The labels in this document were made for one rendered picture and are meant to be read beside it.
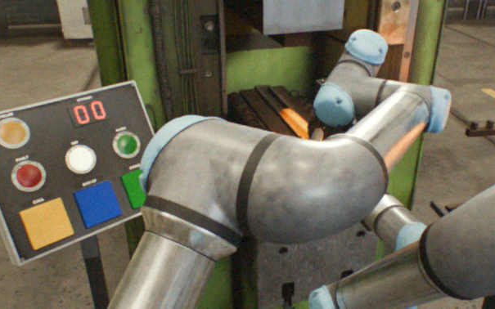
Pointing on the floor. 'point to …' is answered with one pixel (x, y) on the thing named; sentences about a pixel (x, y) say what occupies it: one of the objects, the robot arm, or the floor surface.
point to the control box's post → (95, 271)
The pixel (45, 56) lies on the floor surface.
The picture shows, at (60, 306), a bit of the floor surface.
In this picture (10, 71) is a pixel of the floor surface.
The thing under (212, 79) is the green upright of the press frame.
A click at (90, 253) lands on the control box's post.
